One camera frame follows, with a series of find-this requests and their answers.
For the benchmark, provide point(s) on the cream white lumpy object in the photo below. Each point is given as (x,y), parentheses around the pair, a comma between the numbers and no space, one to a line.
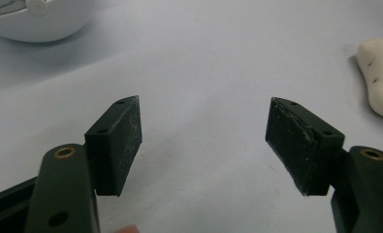
(379,77)

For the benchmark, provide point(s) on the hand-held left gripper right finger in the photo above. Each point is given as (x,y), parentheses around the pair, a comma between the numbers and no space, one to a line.
(303,152)

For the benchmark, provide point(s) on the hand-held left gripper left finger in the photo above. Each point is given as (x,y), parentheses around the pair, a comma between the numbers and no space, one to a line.
(113,149)

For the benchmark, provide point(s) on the white bowl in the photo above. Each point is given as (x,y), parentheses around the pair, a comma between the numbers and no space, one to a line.
(37,19)

